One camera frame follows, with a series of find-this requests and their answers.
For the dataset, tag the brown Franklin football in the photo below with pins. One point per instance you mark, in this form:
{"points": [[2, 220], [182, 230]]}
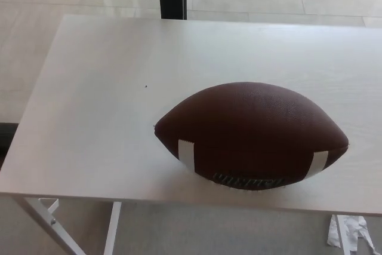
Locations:
{"points": [[250, 123]]}

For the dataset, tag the white plain table leg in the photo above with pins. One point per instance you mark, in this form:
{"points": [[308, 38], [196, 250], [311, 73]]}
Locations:
{"points": [[112, 228]]}

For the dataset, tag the white braced table leg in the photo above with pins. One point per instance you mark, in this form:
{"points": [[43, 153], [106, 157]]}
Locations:
{"points": [[44, 222]]}

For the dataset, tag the black low floor object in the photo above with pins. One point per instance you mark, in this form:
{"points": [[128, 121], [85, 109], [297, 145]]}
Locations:
{"points": [[7, 135]]}

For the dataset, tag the crumpled white paper scrap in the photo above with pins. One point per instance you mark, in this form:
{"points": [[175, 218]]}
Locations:
{"points": [[355, 231]]}

